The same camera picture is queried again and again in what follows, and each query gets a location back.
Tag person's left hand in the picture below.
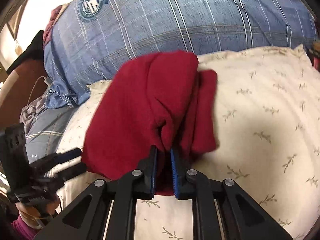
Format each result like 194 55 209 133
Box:
15 194 60 229

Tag grey crumpled cloth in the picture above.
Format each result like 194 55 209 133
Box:
20 94 47 134

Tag red knit garment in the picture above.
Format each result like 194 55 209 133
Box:
81 51 217 196

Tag blue plaid pillow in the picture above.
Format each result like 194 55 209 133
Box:
44 0 317 108

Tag purple left sleeve forearm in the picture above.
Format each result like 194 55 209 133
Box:
10 215 41 240

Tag maroon patterned pillow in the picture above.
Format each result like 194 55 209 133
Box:
42 5 62 48

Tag brown wooden headboard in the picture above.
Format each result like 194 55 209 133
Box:
0 59 48 129

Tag pile of mixed clothes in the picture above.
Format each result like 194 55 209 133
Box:
309 40 320 71

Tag white phone charger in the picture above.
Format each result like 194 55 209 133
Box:
44 77 52 87

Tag black cloth on headboard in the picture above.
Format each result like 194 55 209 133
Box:
6 30 44 75

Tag grey plaid bed sheet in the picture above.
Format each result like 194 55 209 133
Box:
25 106 77 163

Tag cream leaf-print pillow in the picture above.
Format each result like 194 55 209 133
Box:
57 44 319 239

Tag white charger cable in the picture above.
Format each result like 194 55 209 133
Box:
26 76 47 106

